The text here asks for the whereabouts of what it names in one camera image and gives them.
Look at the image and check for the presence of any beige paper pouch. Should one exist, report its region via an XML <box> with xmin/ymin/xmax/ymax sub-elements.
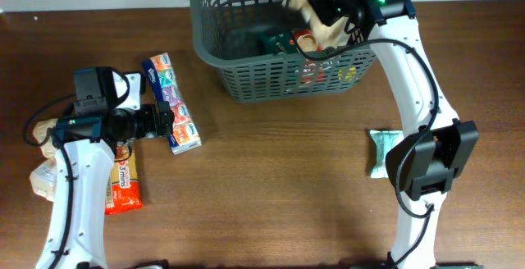
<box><xmin>289</xmin><ymin>0</ymin><xmax>349</xmax><ymax>49</ymax></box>

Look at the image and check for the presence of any green Nescafe coffee bag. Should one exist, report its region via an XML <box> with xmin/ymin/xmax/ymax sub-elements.
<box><xmin>260</xmin><ymin>29</ymin><xmax>358</xmax><ymax>88</ymax></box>

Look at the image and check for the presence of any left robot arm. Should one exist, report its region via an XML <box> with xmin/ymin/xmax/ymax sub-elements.
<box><xmin>36</xmin><ymin>102</ymin><xmax>174</xmax><ymax>268</ymax></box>

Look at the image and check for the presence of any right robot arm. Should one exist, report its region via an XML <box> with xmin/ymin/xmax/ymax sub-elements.
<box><xmin>308</xmin><ymin>0</ymin><xmax>479</xmax><ymax>268</ymax></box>

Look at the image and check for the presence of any Kleenex tissue multipack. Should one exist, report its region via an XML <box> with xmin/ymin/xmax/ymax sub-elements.
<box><xmin>141</xmin><ymin>52</ymin><xmax>202</xmax><ymax>155</ymax></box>

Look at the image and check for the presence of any San Remo spaghetti packet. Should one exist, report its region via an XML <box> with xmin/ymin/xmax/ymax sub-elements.
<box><xmin>105</xmin><ymin>142</ymin><xmax>144</xmax><ymax>215</ymax></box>

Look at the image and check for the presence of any dark grey plastic basket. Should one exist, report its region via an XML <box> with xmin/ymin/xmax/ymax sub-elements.
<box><xmin>190</xmin><ymin>0</ymin><xmax>376</xmax><ymax>103</ymax></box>

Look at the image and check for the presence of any crumpled clear plastic pouch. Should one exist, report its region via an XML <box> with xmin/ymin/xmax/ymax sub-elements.
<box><xmin>30</xmin><ymin>118</ymin><xmax>57</xmax><ymax>202</ymax></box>

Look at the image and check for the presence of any small teal white packet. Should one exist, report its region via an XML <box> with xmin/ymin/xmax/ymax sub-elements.
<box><xmin>369</xmin><ymin>130</ymin><xmax>404</xmax><ymax>179</ymax></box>

